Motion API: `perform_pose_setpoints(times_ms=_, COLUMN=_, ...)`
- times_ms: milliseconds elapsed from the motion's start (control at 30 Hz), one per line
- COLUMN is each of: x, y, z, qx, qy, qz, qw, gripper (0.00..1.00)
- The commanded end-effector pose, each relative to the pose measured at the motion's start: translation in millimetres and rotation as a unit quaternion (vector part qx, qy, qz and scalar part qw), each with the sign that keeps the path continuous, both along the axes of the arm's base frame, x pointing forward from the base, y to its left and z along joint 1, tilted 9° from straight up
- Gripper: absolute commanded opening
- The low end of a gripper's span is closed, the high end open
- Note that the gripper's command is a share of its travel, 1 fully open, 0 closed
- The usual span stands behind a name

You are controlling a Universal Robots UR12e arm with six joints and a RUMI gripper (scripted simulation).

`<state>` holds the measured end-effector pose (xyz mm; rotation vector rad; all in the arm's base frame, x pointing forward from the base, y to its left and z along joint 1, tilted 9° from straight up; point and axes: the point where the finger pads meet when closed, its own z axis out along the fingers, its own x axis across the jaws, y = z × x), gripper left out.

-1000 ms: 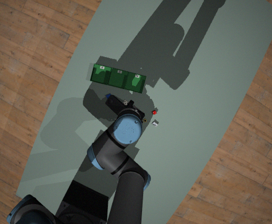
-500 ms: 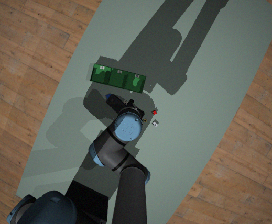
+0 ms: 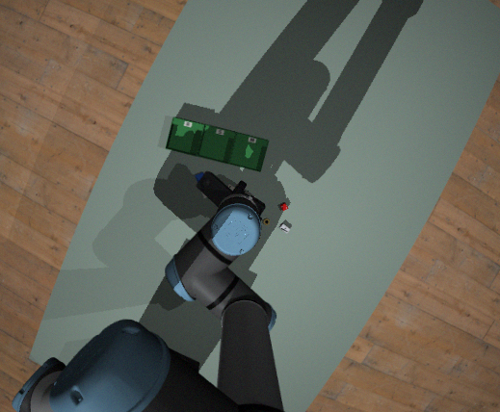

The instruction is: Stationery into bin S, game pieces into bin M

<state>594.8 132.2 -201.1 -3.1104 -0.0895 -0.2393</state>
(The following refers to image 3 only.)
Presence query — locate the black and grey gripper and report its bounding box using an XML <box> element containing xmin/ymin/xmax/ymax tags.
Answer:
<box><xmin>233</xmin><ymin>180</ymin><xmax>266</xmax><ymax>221</ymax></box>

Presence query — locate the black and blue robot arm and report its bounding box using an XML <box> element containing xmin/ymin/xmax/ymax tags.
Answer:
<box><xmin>12</xmin><ymin>171</ymin><xmax>285</xmax><ymax>412</ymax></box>

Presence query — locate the green rack of three bins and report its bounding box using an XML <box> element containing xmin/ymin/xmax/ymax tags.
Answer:
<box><xmin>165</xmin><ymin>117</ymin><xmax>269</xmax><ymax>171</ymax></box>

